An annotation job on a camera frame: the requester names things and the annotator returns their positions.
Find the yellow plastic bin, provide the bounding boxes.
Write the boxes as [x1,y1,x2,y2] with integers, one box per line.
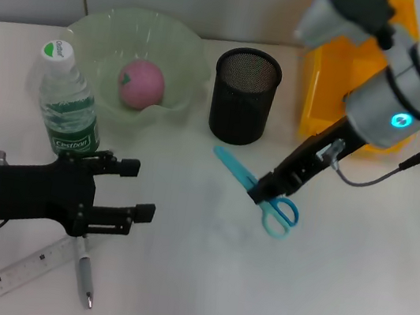
[291,0,420,159]

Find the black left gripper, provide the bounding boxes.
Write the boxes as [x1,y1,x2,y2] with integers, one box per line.
[0,134,144,247]

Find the silver ballpoint pen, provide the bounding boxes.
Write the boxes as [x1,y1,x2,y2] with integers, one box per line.
[64,234,105,311]

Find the blue safety scissors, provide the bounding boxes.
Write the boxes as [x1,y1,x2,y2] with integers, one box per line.
[201,144,309,242]

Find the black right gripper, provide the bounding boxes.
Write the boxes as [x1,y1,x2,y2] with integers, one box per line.
[246,103,373,222]

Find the clear plastic ruler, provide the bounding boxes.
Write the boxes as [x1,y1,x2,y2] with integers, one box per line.
[0,226,79,307]

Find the black mesh pen holder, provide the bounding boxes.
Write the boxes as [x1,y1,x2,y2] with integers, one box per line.
[203,43,287,151]

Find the pink toy peach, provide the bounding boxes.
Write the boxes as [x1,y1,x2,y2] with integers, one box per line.
[114,56,169,113]

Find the pale green wavy fruit plate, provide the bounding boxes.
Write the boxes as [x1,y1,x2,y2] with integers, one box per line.
[51,0,220,141]

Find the clear green-label water bottle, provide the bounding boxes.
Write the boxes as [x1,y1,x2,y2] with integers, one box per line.
[23,36,116,163]

